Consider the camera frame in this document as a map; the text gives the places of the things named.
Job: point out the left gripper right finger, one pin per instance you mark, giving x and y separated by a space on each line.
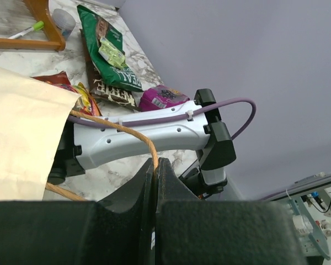
194 231

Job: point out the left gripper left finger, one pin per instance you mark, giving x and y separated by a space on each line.
114 230

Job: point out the beige paper bag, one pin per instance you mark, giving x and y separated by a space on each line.
32 117

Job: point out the yellow m&m candy bag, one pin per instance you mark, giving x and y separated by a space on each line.
90 106

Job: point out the colourful fruit candy bag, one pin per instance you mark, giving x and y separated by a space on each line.
73 88

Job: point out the magenta candy bag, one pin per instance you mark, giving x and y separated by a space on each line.
161 97

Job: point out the brown kettle chips bag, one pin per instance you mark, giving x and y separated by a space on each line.
99 90

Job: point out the orange red snack bag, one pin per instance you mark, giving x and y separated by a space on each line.
58 78

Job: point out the light green snack packet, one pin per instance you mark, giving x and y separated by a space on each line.
111 54

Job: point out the green real chips bag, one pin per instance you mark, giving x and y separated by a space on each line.
94 28

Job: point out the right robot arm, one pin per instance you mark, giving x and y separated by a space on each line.
194 125

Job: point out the wooden three-tier shelf rack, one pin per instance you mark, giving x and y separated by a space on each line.
40 11

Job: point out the green capped white marker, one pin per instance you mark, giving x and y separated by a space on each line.
36 27

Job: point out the small grey plastic cup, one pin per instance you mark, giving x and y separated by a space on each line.
64 21

